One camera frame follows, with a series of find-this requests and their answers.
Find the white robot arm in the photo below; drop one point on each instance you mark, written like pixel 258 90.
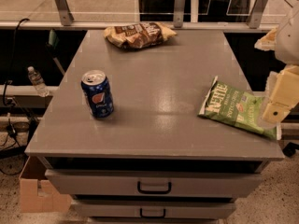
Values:
pixel 284 41

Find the lower grey drawer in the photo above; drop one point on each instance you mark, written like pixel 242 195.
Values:
pixel 153 209

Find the metal bracket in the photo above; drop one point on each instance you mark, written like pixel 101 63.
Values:
pixel 65 14
pixel 178 14
pixel 256 14

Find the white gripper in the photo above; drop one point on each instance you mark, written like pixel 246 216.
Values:
pixel 289 42

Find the green handled tool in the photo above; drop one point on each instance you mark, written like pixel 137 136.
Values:
pixel 51 46

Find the middle metal bracket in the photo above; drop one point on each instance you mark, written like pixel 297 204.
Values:
pixel 178 14

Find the blue pepsi can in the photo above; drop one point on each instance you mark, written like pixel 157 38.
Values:
pixel 96 88

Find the clear plastic water bottle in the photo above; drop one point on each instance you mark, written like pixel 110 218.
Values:
pixel 38 82

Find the grey drawer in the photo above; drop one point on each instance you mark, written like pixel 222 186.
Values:
pixel 146 183
pixel 153 209

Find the right metal bracket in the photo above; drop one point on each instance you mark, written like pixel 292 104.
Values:
pixel 256 14

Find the brown snack bag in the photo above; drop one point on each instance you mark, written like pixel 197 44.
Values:
pixel 138 36

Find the cardboard box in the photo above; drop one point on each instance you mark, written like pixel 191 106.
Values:
pixel 37 194

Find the upper grey drawer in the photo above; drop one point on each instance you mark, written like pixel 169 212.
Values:
pixel 146 183

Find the left metal bracket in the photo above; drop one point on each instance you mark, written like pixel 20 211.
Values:
pixel 65 14

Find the green kettle chips bag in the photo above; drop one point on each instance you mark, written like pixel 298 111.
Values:
pixel 236 108

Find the grey drawer cabinet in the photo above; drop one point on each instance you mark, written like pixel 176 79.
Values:
pixel 157 94

